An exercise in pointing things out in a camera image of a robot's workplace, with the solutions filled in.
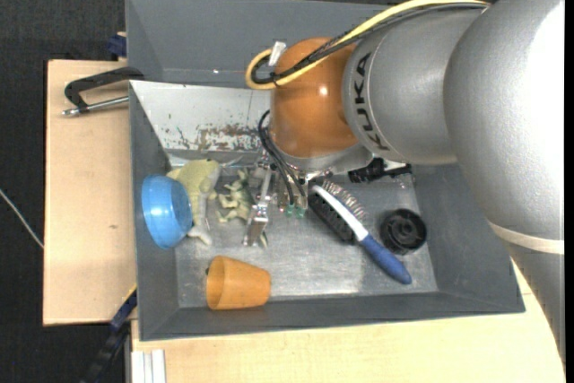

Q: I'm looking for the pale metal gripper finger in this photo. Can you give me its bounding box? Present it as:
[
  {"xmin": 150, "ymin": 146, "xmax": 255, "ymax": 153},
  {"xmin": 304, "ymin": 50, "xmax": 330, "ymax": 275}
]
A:
[
  {"xmin": 253, "ymin": 203, "xmax": 272, "ymax": 249},
  {"xmin": 242, "ymin": 210, "xmax": 263, "ymax": 248}
]

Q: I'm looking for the orange plastic cup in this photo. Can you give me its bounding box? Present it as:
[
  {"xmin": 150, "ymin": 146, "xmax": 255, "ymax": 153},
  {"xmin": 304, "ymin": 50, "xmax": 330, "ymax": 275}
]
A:
[{"xmin": 204, "ymin": 255, "xmax": 273, "ymax": 311}]

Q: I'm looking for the grey metal bin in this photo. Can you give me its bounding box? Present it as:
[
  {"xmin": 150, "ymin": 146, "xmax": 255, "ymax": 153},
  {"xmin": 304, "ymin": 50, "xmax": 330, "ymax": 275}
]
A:
[{"xmin": 124, "ymin": 0, "xmax": 526, "ymax": 342}]

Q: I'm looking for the yellow-green toy frog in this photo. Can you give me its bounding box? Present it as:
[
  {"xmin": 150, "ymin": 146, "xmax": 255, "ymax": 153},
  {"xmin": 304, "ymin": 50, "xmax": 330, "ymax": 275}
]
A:
[{"xmin": 165, "ymin": 158, "xmax": 223, "ymax": 247}]

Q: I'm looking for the blue plastic bowl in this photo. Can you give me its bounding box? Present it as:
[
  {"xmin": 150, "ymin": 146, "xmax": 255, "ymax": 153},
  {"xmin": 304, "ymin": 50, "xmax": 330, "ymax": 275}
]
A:
[{"xmin": 141, "ymin": 173, "xmax": 195, "ymax": 250}]

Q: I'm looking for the pale cardboard board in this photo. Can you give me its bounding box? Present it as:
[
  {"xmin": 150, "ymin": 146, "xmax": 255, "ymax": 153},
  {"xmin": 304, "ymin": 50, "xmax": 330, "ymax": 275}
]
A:
[{"xmin": 42, "ymin": 58, "xmax": 138, "ymax": 326}]

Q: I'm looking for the blue-handled white brush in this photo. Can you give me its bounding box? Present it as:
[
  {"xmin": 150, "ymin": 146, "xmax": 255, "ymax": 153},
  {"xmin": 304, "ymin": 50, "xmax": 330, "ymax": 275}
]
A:
[{"xmin": 307, "ymin": 183, "xmax": 413, "ymax": 286}]

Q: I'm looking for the black cylinder on white bracket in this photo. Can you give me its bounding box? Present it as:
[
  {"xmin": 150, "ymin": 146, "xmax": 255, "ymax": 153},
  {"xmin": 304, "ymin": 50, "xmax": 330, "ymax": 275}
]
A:
[{"xmin": 347, "ymin": 157, "xmax": 413, "ymax": 186}]

